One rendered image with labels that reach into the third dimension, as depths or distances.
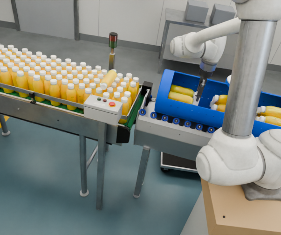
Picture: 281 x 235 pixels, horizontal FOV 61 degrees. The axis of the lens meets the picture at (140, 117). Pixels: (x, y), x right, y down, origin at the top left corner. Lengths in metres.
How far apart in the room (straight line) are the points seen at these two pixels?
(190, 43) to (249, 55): 0.45
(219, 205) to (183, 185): 1.43
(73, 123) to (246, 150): 1.13
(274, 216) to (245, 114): 0.45
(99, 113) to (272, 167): 0.87
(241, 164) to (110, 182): 1.61
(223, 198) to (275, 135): 0.32
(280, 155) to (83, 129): 1.16
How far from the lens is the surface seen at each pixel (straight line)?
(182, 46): 1.22
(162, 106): 1.44
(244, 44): 0.81
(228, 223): 1.00
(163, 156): 2.42
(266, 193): 1.12
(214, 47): 1.30
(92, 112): 1.36
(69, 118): 1.64
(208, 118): 1.46
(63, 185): 2.33
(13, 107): 1.85
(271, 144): 0.99
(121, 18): 4.81
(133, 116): 1.62
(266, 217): 1.09
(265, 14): 0.79
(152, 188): 2.34
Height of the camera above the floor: 1.89
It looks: 38 degrees down
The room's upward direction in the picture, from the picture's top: 9 degrees clockwise
